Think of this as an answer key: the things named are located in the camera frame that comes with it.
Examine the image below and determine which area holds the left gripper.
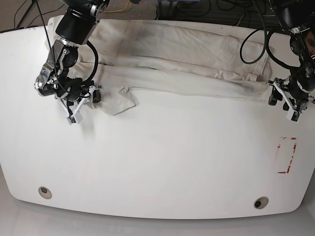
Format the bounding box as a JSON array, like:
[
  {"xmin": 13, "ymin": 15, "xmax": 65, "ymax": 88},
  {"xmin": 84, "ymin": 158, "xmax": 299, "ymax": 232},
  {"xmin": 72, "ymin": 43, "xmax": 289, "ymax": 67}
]
[{"xmin": 268, "ymin": 78, "xmax": 315, "ymax": 113}]

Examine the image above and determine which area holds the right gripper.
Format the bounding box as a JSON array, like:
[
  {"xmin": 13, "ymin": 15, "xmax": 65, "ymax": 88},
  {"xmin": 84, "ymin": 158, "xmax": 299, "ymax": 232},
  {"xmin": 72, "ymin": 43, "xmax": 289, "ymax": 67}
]
[{"xmin": 58, "ymin": 77, "xmax": 102, "ymax": 117}]

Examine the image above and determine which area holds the white t-shirt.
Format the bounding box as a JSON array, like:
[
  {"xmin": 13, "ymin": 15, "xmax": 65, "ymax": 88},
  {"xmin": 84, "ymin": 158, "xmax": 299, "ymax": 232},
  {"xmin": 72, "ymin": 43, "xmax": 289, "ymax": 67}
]
[{"xmin": 44, "ymin": 15, "xmax": 278, "ymax": 117}]

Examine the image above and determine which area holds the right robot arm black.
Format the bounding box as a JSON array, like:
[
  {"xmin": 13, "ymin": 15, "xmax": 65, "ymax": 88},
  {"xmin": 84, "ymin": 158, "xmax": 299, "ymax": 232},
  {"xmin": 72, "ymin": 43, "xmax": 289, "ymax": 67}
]
[{"xmin": 34, "ymin": 0, "xmax": 109, "ymax": 124}]

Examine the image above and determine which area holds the red tape rectangle marking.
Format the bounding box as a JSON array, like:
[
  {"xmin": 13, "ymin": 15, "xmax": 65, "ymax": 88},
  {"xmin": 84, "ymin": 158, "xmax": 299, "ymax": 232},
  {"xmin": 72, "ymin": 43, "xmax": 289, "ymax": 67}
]
[{"xmin": 275, "ymin": 137, "xmax": 297, "ymax": 174}]

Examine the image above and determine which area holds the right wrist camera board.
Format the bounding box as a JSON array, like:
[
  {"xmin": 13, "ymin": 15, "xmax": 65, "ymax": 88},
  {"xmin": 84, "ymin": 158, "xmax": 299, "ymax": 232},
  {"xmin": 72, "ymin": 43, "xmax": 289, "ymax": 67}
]
[{"xmin": 66, "ymin": 112, "xmax": 83, "ymax": 125}]

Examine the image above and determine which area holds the yellow cable on floor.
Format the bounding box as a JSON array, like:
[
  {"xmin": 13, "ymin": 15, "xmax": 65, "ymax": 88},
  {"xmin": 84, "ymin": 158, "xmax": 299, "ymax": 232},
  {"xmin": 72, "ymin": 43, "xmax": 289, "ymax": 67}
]
[{"xmin": 103, "ymin": 0, "xmax": 130, "ymax": 14}]

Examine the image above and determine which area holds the right table cable grommet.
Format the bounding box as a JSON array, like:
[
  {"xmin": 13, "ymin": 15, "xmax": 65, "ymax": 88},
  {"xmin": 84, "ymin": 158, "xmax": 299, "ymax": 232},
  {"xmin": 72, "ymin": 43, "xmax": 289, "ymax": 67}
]
[{"xmin": 253, "ymin": 197, "xmax": 269, "ymax": 209}]

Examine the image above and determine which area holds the table cable grommet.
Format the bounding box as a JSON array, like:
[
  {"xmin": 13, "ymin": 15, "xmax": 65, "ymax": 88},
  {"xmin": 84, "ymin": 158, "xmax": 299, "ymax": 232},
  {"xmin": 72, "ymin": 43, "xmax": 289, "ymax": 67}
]
[
  {"xmin": 253, "ymin": 197, "xmax": 269, "ymax": 209},
  {"xmin": 38, "ymin": 186, "xmax": 52, "ymax": 200}
]

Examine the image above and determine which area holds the left table cable grommet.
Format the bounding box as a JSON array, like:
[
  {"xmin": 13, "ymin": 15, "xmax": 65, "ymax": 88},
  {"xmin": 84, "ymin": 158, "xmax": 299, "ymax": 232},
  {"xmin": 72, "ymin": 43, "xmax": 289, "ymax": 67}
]
[{"xmin": 38, "ymin": 186, "xmax": 52, "ymax": 200}]

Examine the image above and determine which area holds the black cable on floor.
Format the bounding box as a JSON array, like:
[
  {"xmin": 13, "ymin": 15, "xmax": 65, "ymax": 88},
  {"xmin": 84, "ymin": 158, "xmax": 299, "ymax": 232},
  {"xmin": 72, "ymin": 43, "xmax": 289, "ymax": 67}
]
[{"xmin": 13, "ymin": 0, "xmax": 67, "ymax": 28}]

